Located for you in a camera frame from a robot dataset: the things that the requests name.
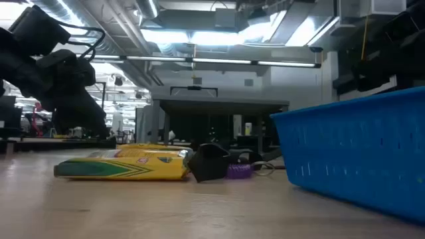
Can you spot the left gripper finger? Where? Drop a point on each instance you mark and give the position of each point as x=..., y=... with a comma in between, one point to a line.
x=83, y=116

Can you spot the large black binder clip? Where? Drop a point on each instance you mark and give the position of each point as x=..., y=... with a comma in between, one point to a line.
x=209, y=162

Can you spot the blue plastic basket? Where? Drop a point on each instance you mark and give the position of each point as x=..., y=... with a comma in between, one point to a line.
x=348, y=149

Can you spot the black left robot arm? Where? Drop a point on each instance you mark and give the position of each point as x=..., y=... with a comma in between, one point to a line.
x=13, y=66

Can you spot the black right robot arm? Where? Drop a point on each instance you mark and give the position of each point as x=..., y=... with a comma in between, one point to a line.
x=398, y=56

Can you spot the red desk lamp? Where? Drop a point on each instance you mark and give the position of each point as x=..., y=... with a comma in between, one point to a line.
x=37, y=119

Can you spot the black ceiling spotlight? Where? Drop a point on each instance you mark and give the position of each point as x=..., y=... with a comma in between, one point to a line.
x=118, y=81
x=138, y=95

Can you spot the black monitor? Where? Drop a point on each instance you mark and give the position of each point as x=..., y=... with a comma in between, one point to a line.
x=10, y=116

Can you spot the grey metal riser shelf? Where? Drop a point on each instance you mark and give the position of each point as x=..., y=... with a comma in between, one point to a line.
x=219, y=103

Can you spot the long LED light bar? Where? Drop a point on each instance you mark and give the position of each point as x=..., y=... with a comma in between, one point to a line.
x=219, y=61

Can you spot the white yellow bottle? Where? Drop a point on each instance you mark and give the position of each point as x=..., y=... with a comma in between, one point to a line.
x=248, y=128

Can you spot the black aluminium table frame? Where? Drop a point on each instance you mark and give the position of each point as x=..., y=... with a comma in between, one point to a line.
x=66, y=145

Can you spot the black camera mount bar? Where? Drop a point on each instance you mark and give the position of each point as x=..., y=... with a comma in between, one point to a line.
x=194, y=88

